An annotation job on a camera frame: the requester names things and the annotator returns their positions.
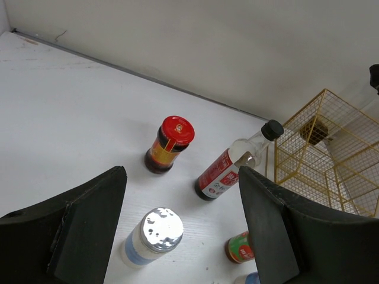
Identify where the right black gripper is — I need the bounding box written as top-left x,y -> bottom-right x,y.
369,64 -> 379,94

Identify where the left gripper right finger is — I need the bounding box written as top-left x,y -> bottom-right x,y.
239,166 -> 378,283

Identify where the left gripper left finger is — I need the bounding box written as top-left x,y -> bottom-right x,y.
1,166 -> 127,283

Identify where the silver lid shaker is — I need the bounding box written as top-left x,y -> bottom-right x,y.
121,207 -> 184,269
233,272 -> 261,284

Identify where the yellow cap sauce bottle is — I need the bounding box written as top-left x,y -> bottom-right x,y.
224,231 -> 255,264

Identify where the black cap vinegar bottle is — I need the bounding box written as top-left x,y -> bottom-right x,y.
194,120 -> 284,201

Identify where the red lid chili sauce jar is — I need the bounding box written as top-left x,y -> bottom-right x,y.
144,115 -> 195,174

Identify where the clear oil bottle gold spout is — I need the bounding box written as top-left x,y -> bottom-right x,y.
299,117 -> 329,146

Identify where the gold wire basket rack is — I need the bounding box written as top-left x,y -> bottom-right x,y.
273,89 -> 378,218

